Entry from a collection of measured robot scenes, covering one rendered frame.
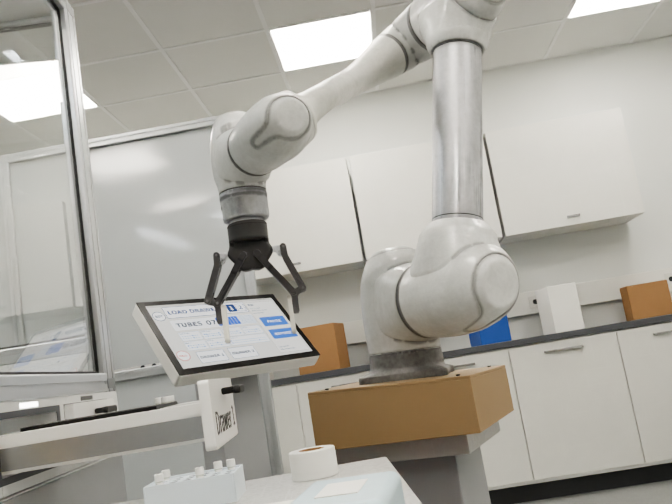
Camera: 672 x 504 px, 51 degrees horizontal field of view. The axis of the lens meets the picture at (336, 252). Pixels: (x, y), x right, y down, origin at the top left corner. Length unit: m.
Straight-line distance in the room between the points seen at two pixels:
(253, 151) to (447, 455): 0.66
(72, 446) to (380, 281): 0.65
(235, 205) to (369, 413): 0.46
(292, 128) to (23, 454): 0.67
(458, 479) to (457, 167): 0.59
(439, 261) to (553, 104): 4.06
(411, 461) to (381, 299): 0.32
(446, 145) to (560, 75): 4.01
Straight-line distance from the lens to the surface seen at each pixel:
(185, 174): 3.12
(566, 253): 5.07
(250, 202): 1.32
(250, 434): 2.26
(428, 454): 1.39
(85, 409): 1.61
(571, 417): 4.31
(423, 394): 1.33
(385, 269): 1.46
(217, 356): 2.12
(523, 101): 5.28
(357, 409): 1.38
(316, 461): 1.07
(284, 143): 1.18
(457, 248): 1.30
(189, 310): 2.25
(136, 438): 1.20
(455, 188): 1.38
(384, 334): 1.46
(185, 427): 1.18
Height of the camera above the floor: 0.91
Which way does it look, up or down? 9 degrees up
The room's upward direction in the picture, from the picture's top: 9 degrees counter-clockwise
